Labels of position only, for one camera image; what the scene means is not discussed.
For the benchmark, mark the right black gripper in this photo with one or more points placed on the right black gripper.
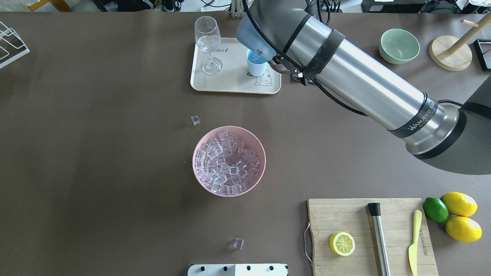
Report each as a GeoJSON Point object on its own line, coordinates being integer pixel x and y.
{"type": "Point", "coordinates": [287, 64]}

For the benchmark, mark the pink bowl of ice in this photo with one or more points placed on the pink bowl of ice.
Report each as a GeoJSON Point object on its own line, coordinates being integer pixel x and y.
{"type": "Point", "coordinates": [229, 161]}

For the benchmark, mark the stainless steel ice scoop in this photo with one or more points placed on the stainless steel ice scoop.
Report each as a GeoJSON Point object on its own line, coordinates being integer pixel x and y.
{"type": "Point", "coordinates": [282, 68]}

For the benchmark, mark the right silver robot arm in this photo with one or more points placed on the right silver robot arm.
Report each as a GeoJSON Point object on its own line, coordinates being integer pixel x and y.
{"type": "Point", "coordinates": [454, 139]}

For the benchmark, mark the light blue plastic cup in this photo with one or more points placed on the light blue plastic cup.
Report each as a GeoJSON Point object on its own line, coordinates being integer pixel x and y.
{"type": "Point", "coordinates": [256, 64]}

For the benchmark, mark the loose ice cube near tray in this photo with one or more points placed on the loose ice cube near tray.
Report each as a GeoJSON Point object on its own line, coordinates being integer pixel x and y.
{"type": "Point", "coordinates": [195, 120]}

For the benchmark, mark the wooden cup tree stand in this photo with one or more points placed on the wooden cup tree stand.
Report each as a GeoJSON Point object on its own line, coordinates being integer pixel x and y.
{"type": "Point", "coordinates": [453, 53]}

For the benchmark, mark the loose ice cube near base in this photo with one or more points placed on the loose ice cube near base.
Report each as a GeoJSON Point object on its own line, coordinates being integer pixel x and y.
{"type": "Point", "coordinates": [238, 243]}

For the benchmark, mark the cream plastic tray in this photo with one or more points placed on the cream plastic tray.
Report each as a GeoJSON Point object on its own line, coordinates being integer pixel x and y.
{"type": "Point", "coordinates": [234, 76]}

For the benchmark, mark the clear wine glass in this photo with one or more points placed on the clear wine glass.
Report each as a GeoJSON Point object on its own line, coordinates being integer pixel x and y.
{"type": "Point", "coordinates": [208, 39]}

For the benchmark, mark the pale green bowl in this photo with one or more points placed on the pale green bowl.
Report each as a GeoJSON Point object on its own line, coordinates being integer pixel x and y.
{"type": "Point", "coordinates": [398, 46]}

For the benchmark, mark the bamboo cutting board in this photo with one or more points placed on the bamboo cutting board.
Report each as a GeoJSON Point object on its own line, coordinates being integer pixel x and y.
{"type": "Point", "coordinates": [329, 216]}

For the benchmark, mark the halved lemon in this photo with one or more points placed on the halved lemon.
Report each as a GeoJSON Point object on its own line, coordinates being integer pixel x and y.
{"type": "Point", "coordinates": [342, 243]}

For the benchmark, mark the black framed glass tray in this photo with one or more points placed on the black framed glass tray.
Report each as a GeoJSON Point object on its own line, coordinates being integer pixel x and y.
{"type": "Point", "coordinates": [483, 52]}

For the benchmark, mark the green lime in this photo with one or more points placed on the green lime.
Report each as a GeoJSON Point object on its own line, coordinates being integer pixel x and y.
{"type": "Point", "coordinates": [435, 210]}

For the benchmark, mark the upper whole yellow lemon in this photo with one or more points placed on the upper whole yellow lemon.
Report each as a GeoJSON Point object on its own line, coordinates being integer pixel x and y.
{"type": "Point", "coordinates": [460, 204]}

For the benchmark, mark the whole yellow lemon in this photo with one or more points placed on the whole yellow lemon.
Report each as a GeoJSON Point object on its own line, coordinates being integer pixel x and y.
{"type": "Point", "coordinates": [460, 204]}
{"type": "Point", "coordinates": [463, 229]}

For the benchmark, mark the yellow plastic knife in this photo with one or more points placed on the yellow plastic knife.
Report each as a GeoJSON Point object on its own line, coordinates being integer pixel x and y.
{"type": "Point", "coordinates": [412, 250]}

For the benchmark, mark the lower whole yellow lemon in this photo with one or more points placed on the lower whole yellow lemon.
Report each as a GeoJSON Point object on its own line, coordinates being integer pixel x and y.
{"type": "Point", "coordinates": [463, 229]}

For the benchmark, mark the white wire cup rack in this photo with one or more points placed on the white wire cup rack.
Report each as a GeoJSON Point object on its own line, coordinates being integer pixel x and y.
{"type": "Point", "coordinates": [12, 46]}

